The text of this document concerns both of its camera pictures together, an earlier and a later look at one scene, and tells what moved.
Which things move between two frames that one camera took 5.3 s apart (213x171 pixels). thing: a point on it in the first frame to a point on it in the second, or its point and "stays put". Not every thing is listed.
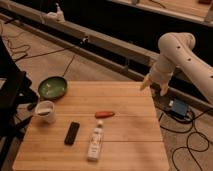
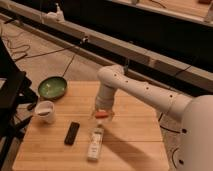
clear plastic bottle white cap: [96, 142] stays put
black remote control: [71, 133] stays put
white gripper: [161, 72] to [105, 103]
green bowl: [52, 87] stays put
